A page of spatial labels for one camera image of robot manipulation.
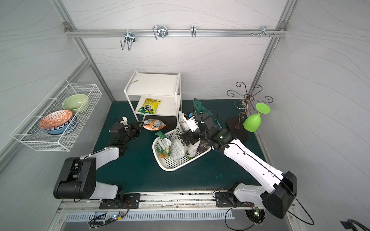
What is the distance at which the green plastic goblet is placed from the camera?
732 mm

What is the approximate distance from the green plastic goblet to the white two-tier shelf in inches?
15.7

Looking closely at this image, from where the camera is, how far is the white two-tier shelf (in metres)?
0.79
